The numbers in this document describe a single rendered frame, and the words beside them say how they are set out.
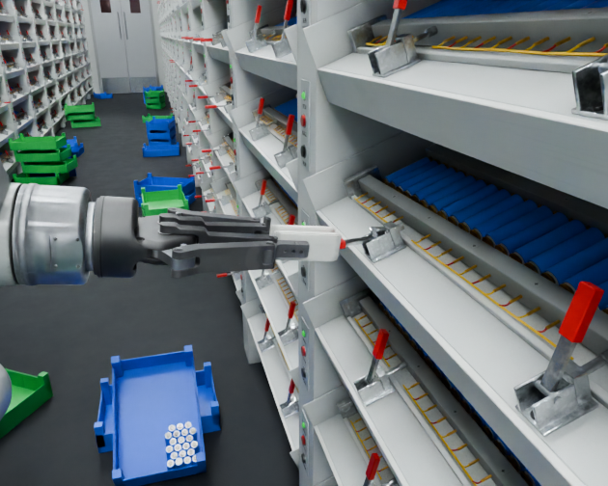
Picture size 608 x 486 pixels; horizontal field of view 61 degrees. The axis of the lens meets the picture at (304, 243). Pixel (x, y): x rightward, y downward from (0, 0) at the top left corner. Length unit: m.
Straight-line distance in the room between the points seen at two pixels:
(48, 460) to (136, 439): 0.22
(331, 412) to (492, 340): 0.52
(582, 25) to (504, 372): 0.23
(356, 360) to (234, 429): 0.78
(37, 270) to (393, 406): 0.41
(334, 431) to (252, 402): 0.66
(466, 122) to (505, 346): 0.17
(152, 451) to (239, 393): 0.32
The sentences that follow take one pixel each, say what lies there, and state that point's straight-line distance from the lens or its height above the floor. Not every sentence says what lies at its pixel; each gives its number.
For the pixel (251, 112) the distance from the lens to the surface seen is 1.39.
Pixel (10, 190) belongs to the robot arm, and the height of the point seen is 0.84.
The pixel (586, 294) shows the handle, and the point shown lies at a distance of 0.34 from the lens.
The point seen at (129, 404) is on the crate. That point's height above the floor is 0.10.
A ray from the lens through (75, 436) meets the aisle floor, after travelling 1.54.
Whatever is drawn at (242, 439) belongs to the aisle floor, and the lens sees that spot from 1.42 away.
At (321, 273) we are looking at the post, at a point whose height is 0.63.
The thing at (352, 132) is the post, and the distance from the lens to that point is 0.72.
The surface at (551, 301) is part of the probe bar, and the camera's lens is 0.42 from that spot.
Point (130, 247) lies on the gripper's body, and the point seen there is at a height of 0.79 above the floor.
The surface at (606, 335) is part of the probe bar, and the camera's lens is 0.39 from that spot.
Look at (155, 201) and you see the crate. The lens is 2.77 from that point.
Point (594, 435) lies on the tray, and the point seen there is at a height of 0.74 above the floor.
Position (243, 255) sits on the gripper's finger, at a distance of 0.48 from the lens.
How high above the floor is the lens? 0.96
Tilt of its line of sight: 22 degrees down
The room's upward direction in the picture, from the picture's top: straight up
